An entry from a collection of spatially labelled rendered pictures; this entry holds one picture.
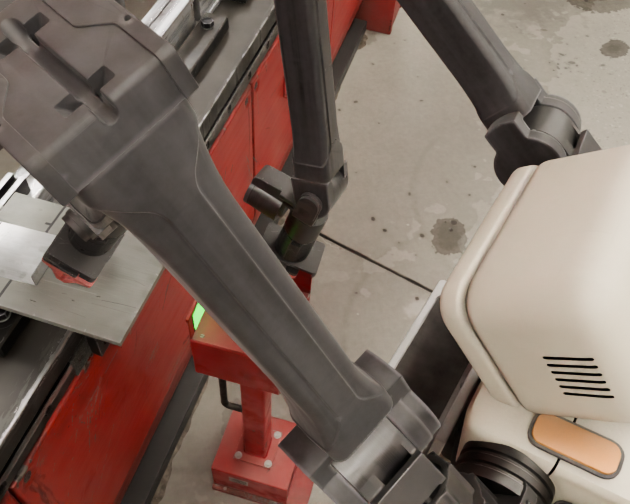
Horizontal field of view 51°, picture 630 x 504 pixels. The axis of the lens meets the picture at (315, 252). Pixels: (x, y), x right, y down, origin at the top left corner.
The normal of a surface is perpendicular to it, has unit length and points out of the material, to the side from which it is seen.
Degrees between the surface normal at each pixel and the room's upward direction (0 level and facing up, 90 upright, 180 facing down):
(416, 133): 0
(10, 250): 0
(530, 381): 90
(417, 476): 42
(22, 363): 0
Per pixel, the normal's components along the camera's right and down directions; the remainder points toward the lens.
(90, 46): -0.08, -0.41
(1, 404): 0.06, -0.61
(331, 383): 0.62, 0.41
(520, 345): -0.52, 0.66
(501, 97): -0.54, 0.43
